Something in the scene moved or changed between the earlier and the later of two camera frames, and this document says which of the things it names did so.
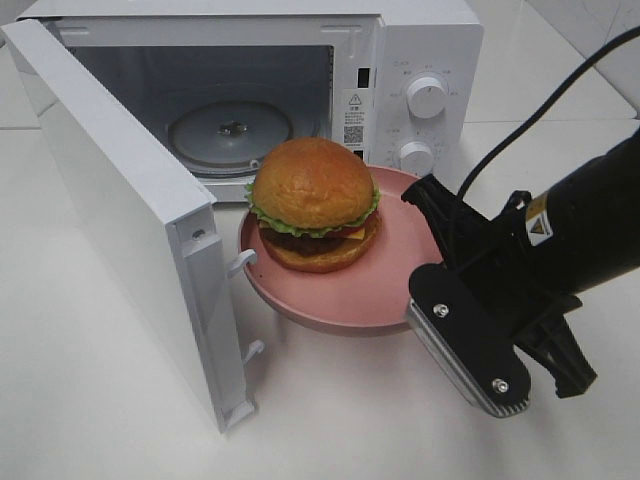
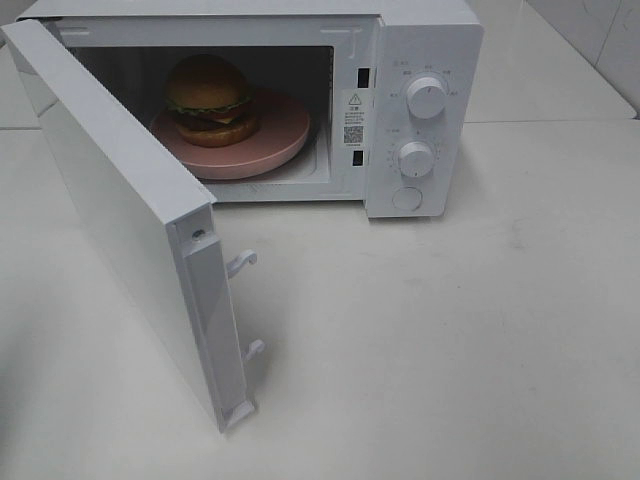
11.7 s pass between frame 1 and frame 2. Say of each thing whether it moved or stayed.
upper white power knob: stayed
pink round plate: moved
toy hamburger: moved
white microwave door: stayed
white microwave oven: stayed
